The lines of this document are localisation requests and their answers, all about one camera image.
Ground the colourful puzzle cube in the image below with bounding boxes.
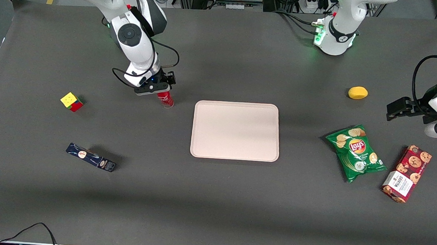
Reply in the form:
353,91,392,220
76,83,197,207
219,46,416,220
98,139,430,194
59,92,85,113

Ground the yellow lemon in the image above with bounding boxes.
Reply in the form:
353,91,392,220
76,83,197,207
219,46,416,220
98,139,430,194
348,86,369,101

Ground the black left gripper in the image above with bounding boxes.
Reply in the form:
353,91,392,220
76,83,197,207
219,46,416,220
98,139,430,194
386,96,437,125

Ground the dark blue snack box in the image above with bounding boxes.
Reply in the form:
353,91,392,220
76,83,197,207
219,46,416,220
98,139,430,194
64,142,118,173

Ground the dark grey table mat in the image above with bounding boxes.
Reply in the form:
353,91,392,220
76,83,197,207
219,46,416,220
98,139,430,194
0,0,437,245

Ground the white power strip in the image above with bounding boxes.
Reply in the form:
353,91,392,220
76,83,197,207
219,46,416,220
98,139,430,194
305,0,329,12

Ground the green Lay's chips bag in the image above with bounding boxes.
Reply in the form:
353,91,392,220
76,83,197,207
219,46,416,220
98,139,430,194
322,122,390,186

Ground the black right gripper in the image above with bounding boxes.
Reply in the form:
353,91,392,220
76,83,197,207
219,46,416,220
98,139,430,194
146,68,178,88

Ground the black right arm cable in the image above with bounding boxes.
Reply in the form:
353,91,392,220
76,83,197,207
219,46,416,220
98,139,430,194
110,0,184,93

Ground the pale pink plastic tray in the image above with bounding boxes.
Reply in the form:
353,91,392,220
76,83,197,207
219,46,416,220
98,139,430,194
189,99,283,164

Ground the red Walkers cookie box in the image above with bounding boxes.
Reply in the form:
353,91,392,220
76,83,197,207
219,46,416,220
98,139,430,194
380,143,433,206

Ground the black cable at table edge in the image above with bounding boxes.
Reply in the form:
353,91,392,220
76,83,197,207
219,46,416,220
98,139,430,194
0,220,60,245

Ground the red coke bottle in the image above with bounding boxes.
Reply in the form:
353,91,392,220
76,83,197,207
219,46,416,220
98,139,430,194
157,90,175,109

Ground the black base cable bundle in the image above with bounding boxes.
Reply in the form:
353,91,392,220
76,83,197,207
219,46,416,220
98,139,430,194
273,9,327,36

